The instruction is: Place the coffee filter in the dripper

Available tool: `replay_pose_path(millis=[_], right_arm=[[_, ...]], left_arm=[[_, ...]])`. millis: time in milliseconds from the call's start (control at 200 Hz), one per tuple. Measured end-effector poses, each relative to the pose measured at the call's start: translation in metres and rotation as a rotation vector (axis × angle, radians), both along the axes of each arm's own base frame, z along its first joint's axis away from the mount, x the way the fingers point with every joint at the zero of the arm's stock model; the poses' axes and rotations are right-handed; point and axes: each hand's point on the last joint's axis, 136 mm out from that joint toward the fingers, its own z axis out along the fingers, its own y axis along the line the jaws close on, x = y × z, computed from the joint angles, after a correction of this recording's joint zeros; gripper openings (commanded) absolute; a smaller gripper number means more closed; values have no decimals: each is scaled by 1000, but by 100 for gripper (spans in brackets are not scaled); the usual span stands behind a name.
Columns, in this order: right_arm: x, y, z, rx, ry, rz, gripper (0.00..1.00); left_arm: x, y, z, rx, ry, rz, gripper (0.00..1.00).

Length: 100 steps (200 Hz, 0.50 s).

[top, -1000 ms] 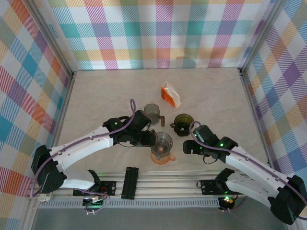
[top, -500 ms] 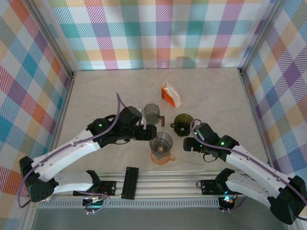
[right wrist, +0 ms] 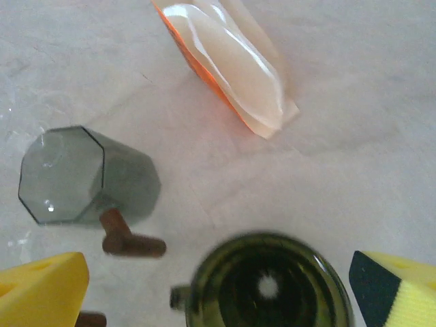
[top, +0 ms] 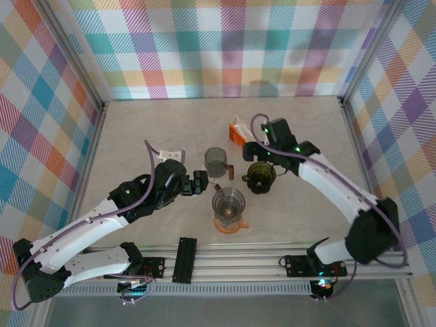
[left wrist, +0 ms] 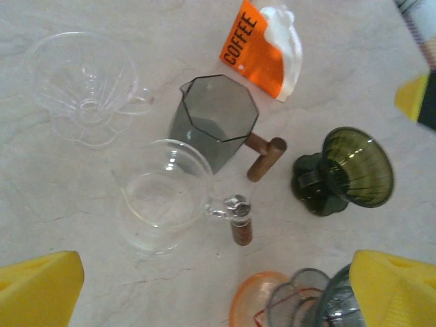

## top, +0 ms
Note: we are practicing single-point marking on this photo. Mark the green glass dripper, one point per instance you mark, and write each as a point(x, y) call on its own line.
point(260, 173)

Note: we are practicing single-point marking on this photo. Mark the orange white filter package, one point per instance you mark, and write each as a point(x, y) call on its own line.
point(235, 134)

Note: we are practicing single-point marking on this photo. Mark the grey translucent dripper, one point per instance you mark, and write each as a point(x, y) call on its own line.
point(227, 201)

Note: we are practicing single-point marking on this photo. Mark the orange glass server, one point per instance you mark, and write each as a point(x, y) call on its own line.
point(235, 228)

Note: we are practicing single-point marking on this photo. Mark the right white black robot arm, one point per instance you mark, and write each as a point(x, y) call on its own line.
point(334, 190)

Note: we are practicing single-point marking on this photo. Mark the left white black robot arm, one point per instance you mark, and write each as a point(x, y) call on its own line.
point(85, 226)

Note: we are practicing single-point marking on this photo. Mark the small electronics board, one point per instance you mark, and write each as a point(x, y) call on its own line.
point(134, 287)
point(323, 285)

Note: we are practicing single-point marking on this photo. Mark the aluminium side rail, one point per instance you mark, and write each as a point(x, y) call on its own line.
point(356, 146)
point(92, 146)

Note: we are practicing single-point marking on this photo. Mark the black bracket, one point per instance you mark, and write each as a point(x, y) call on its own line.
point(185, 260)

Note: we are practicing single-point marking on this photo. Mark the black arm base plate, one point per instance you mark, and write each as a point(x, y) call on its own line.
point(296, 265)
point(156, 267)

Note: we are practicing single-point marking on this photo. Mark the aluminium mounting rail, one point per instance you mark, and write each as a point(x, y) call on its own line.
point(238, 259)

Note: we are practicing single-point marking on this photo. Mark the aluminium frame post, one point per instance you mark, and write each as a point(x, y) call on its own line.
point(76, 58)
point(369, 51)

